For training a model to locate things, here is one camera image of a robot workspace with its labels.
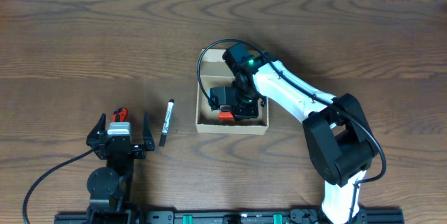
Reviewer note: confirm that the red utility knife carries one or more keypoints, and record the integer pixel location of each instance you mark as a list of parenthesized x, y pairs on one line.
[(120, 115)]

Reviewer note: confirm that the open cardboard box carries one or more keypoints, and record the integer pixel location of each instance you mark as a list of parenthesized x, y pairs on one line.
[(215, 73)]

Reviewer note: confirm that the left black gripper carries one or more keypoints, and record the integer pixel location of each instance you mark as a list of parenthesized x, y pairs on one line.
[(119, 148)]

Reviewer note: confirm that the black whiteboard marker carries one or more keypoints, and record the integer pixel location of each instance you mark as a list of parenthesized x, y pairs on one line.
[(166, 123)]

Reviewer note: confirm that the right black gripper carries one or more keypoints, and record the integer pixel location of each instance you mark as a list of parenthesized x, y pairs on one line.
[(244, 111)]

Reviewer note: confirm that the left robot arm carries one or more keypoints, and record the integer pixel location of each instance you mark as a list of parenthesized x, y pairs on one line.
[(110, 186)]

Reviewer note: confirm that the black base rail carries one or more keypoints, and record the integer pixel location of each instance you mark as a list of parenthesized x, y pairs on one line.
[(294, 216)]

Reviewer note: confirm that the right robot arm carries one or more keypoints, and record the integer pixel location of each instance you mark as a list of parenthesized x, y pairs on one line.
[(341, 145)]

